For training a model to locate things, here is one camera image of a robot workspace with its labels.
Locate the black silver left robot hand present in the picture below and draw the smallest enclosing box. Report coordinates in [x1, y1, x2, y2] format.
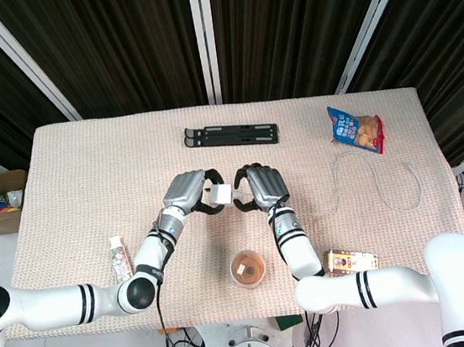
[158, 166, 231, 223]

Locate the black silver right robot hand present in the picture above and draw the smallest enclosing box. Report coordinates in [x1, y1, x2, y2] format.
[230, 158, 294, 217]

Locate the small white cube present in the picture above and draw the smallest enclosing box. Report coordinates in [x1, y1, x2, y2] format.
[203, 182, 235, 209]

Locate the white cable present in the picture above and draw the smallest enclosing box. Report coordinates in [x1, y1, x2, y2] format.
[229, 145, 426, 231]

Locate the black folding laptop stand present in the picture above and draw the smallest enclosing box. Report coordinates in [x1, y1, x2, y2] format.
[182, 116, 281, 156]

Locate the clear plastic cup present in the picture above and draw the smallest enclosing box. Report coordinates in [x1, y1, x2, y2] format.
[227, 247, 270, 292]

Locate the floral print tube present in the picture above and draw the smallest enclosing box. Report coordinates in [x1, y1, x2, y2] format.
[108, 234, 134, 283]

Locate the beige waffle tablecloth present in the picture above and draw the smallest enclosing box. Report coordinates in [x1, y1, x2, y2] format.
[0, 73, 464, 347]

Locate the blue snack bag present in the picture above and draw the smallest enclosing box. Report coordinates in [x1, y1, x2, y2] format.
[325, 99, 388, 161]

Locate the yellow red carton box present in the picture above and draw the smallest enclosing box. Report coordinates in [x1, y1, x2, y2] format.
[322, 243, 382, 279]

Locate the dark brown curtain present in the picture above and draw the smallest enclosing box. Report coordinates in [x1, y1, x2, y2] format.
[0, 0, 464, 224]

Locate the white frame post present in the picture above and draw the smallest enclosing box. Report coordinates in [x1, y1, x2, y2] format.
[324, 0, 433, 96]
[187, 0, 225, 107]
[0, 0, 83, 131]

